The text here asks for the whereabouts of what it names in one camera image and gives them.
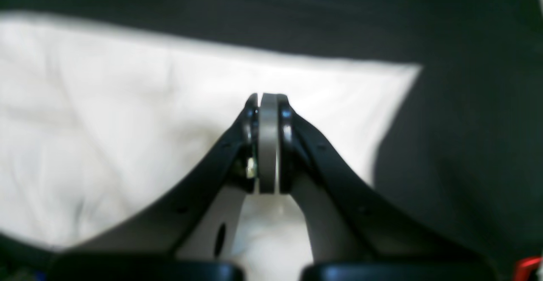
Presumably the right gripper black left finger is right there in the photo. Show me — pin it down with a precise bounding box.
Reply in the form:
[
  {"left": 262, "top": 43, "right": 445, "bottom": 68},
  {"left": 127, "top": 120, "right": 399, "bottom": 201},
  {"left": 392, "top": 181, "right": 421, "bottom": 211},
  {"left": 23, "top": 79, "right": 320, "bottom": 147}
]
[{"left": 68, "top": 94, "right": 258, "bottom": 258}]

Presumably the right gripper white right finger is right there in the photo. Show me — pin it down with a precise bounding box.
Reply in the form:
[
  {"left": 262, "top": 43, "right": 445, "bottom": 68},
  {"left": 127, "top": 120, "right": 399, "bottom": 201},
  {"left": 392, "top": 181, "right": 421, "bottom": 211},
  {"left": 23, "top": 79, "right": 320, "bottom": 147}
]
[{"left": 268, "top": 94, "right": 480, "bottom": 262}]

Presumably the white T-shirt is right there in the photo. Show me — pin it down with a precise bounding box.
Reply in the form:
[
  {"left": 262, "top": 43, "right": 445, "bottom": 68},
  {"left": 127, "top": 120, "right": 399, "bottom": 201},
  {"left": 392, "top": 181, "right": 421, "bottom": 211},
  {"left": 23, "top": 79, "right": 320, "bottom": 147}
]
[{"left": 0, "top": 13, "right": 423, "bottom": 249}]

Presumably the black table cloth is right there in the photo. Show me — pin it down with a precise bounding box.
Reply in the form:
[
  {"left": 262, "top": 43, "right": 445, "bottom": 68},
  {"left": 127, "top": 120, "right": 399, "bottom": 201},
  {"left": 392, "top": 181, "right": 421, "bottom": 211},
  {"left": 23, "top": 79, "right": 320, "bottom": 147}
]
[{"left": 1, "top": 0, "right": 542, "bottom": 281}]

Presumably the blue orange clamp right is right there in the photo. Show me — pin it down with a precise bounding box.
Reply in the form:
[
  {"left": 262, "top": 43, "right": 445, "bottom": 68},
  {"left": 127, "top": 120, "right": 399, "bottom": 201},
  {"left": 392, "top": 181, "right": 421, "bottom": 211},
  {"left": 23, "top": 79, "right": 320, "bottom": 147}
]
[{"left": 512, "top": 256, "right": 542, "bottom": 281}]

